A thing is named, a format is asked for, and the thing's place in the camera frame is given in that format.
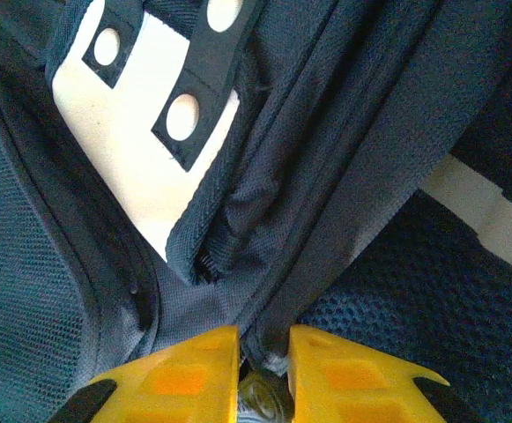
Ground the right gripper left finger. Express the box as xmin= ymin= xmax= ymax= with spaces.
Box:
xmin=50 ymin=324 xmax=242 ymax=423

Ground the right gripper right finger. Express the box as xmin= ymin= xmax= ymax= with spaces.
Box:
xmin=286 ymin=324 xmax=472 ymax=423

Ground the navy blue backpack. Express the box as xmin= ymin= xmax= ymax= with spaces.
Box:
xmin=0 ymin=0 xmax=512 ymax=423

